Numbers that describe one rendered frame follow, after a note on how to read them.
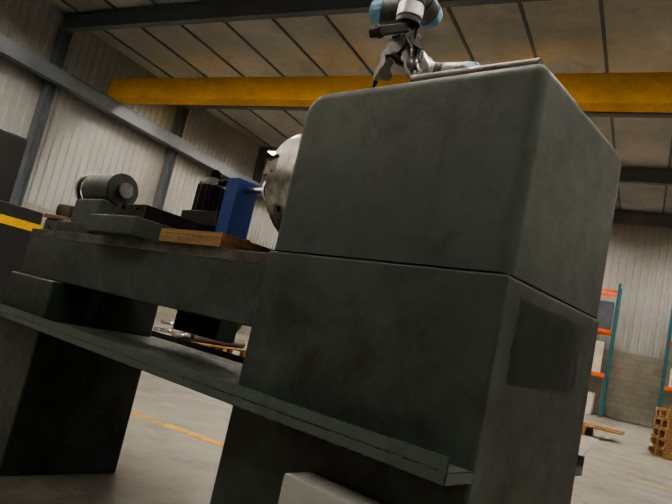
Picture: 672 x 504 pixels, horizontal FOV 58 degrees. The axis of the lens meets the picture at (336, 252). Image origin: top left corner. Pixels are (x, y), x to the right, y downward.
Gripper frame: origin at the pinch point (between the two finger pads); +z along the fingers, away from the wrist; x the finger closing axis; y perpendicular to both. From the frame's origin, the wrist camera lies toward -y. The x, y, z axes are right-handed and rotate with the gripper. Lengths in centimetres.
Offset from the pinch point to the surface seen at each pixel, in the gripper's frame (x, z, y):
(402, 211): -40, 44, -23
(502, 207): -60, 43, -20
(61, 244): 115, 61, -42
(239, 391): -17, 86, -36
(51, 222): 689, 20, 90
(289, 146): 7.9, 25.8, -22.0
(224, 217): 42, 44, -18
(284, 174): 4.6, 34.2, -23.6
